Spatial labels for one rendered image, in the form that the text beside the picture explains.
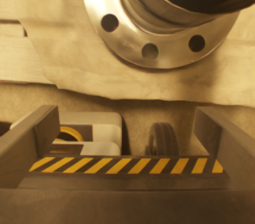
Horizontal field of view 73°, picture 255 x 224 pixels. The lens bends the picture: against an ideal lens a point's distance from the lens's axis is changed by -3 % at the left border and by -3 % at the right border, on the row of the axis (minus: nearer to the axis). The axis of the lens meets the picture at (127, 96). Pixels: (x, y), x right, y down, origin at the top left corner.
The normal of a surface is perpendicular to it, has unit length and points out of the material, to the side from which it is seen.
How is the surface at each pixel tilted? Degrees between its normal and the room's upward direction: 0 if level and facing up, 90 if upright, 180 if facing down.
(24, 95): 0
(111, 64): 50
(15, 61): 0
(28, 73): 0
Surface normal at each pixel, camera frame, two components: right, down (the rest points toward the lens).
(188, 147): 0.01, 0.29
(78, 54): -0.49, 0.63
